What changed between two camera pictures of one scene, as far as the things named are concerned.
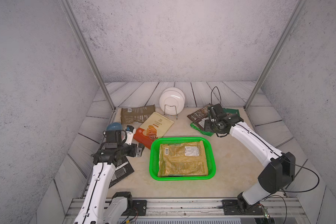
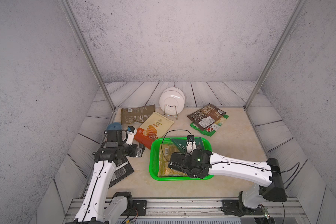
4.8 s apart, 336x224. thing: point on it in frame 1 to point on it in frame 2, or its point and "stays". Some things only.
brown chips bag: (199, 117) stays
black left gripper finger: (139, 150) stays
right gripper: (206, 128) to (184, 155)
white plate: (172, 101) stays
